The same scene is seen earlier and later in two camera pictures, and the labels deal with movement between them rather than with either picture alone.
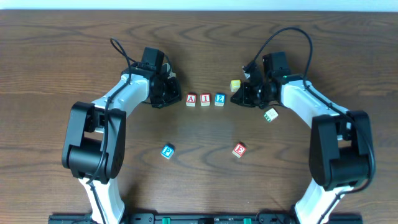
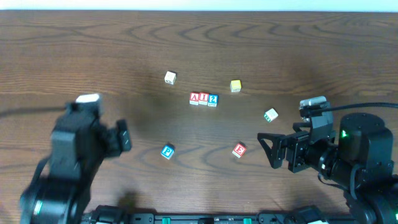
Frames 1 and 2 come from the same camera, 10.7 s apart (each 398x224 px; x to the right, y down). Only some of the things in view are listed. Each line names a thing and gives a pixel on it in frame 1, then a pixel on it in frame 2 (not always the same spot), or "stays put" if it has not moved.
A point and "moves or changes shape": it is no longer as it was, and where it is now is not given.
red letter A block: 191,99 moves or changes shape
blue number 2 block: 220,99 -> 213,100
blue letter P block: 167,150 stays put
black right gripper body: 244,95 -> 294,151
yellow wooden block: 235,84 stays put
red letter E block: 239,150 stays put
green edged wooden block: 270,114 stays put
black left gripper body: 173,92 -> 123,135
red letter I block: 205,99 stays put
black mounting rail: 89,218 stays put
